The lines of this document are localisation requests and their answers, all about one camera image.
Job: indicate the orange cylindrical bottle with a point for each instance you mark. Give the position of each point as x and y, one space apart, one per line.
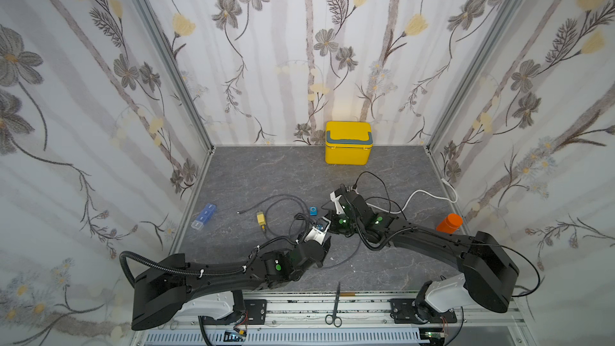
450 224

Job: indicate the yellow storage box grey handle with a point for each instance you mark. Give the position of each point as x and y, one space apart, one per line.
348 143

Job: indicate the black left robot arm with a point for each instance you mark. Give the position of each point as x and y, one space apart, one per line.
162 288

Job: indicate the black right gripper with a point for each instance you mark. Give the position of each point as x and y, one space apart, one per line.
350 206

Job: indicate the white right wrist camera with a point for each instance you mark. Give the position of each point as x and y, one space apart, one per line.
335 198

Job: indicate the white slotted cable duct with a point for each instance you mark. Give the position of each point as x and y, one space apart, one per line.
291 336

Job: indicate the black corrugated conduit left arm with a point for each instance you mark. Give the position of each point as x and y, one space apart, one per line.
271 264

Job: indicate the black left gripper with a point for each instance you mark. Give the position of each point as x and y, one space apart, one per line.
323 252

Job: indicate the yellow usb charger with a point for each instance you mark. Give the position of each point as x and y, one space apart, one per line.
261 219

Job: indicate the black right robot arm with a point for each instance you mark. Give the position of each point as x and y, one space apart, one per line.
487 275

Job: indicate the black handled scissors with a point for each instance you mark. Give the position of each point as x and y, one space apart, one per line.
333 318

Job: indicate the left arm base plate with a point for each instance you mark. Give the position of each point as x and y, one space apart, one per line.
250 312

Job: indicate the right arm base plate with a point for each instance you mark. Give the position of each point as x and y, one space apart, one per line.
408 311

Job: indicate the blue transparent plastic case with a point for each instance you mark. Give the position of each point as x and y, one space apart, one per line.
204 216

